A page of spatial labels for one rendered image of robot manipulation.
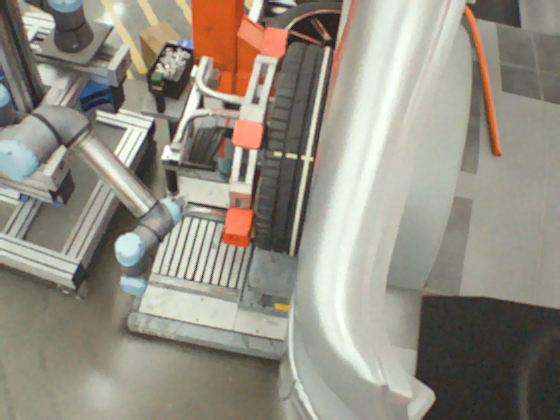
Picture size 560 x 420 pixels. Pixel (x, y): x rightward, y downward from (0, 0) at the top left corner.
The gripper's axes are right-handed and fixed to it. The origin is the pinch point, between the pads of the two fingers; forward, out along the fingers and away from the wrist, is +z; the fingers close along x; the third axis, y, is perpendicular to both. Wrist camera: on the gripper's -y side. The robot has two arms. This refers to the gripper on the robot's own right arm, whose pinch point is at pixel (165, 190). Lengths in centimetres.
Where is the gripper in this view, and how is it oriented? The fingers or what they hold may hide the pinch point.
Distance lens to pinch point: 200.9
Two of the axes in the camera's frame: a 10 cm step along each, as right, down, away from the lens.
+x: -9.9, -1.6, 0.7
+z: 1.7, -8.3, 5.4
